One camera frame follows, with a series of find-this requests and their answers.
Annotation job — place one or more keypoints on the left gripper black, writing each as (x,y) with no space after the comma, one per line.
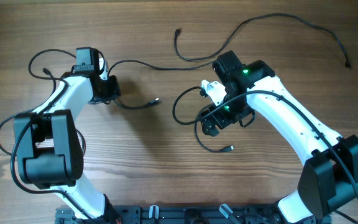
(115,92)

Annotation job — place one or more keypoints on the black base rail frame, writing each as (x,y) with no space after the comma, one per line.
(247,214)

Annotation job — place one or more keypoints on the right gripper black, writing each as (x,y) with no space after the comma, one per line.
(222,121)

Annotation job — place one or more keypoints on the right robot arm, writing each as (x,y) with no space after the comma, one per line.
(329,178)

